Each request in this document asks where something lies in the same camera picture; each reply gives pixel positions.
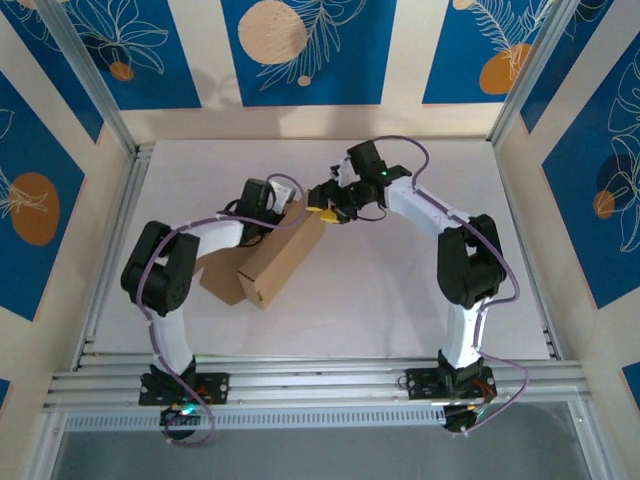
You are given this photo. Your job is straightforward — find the brown cardboard box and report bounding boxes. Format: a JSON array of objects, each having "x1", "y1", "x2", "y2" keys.
[{"x1": 198, "y1": 194, "x2": 329, "y2": 312}]

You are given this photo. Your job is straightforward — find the aluminium left table rail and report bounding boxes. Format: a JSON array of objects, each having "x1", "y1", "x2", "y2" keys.
[{"x1": 69, "y1": 144, "x2": 156, "y2": 371}]

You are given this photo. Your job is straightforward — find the aluminium table rail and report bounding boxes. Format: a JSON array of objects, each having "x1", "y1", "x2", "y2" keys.
[
  {"x1": 483, "y1": 142, "x2": 566, "y2": 361},
  {"x1": 69, "y1": 144, "x2": 156, "y2": 371}
]

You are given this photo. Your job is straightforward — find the long aluminium base rail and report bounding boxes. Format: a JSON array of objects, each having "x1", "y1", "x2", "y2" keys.
[{"x1": 42, "y1": 364, "x2": 594, "y2": 414}]

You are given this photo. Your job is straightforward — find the aluminium right table rail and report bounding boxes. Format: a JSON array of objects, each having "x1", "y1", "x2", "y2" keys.
[{"x1": 483, "y1": 142, "x2": 566, "y2": 361}]

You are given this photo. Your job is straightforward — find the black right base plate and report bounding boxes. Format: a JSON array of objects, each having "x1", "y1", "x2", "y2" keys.
[{"x1": 405, "y1": 367, "x2": 497, "y2": 402}]

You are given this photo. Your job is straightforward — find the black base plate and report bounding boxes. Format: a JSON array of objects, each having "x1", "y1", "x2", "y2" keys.
[
  {"x1": 138, "y1": 372, "x2": 231, "y2": 407},
  {"x1": 405, "y1": 367, "x2": 497, "y2": 402}
]

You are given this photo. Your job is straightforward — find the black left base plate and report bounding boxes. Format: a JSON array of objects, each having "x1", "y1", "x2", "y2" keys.
[{"x1": 138, "y1": 372, "x2": 231, "y2": 407}]

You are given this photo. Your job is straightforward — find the grey slotted cable duct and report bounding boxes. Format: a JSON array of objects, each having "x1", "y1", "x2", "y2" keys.
[{"x1": 64, "y1": 407, "x2": 451, "y2": 432}]

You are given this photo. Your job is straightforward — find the aluminium left corner post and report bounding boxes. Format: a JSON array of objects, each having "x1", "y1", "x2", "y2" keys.
[{"x1": 37, "y1": 0, "x2": 144, "y2": 159}]

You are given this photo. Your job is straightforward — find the aluminium corner post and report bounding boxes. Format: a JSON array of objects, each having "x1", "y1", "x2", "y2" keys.
[
  {"x1": 484, "y1": 0, "x2": 616, "y2": 151},
  {"x1": 37, "y1": 0, "x2": 144, "y2": 159}
]

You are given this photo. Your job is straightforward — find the aluminium right corner post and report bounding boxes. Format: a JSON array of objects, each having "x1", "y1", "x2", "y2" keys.
[{"x1": 484, "y1": 0, "x2": 616, "y2": 151}]

